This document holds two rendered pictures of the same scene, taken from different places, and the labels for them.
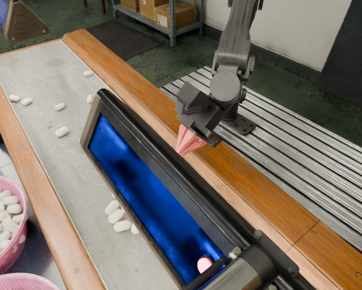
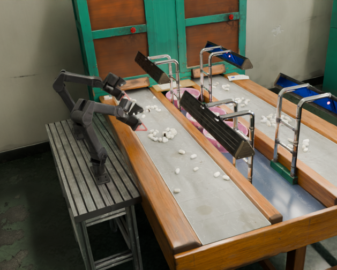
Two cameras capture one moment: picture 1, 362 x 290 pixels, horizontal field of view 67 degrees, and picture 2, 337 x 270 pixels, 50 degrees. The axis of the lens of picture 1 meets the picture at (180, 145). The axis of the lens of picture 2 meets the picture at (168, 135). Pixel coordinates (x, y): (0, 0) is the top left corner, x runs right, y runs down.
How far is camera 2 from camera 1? 239 cm
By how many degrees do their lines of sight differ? 106
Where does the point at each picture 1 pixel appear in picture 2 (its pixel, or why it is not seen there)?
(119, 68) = (152, 185)
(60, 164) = (194, 147)
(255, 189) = (124, 130)
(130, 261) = (172, 126)
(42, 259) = not seen: hidden behind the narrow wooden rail
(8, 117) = (222, 162)
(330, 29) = not seen: outside the picture
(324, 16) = not seen: outside the picture
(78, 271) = (185, 121)
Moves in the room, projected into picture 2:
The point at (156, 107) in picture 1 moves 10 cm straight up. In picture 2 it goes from (142, 157) to (140, 141)
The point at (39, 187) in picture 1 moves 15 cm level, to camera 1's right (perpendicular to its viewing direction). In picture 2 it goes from (199, 136) to (175, 134)
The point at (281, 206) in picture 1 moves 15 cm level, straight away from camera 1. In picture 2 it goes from (120, 126) to (99, 134)
